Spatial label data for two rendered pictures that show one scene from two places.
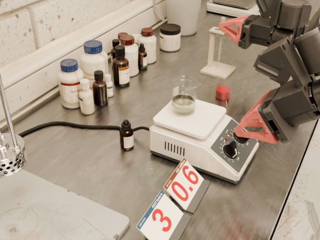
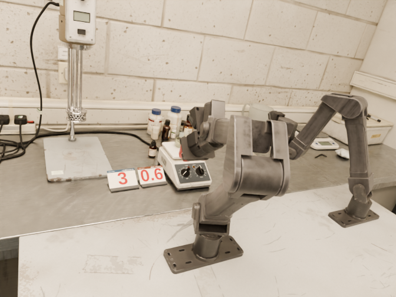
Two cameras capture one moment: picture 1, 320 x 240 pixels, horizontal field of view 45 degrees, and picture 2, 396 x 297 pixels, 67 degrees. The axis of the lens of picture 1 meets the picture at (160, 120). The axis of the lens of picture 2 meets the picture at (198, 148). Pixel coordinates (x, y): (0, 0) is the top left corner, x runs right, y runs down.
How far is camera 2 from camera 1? 0.61 m
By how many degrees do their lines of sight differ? 28
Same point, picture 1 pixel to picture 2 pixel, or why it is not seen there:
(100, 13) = (201, 101)
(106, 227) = (101, 170)
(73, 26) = (179, 99)
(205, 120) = not seen: hidden behind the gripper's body
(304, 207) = not seen: hidden behind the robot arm
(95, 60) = (172, 115)
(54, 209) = (91, 156)
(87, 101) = (154, 131)
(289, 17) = not seen: hidden behind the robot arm
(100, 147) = (139, 150)
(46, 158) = (114, 143)
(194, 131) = (172, 153)
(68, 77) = (152, 116)
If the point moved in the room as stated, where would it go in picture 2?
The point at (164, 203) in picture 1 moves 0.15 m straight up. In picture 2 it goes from (130, 173) to (135, 131)
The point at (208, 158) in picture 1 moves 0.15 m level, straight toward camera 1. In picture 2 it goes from (171, 170) to (135, 182)
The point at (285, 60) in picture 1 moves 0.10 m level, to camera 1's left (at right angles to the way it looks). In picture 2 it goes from (195, 114) to (167, 104)
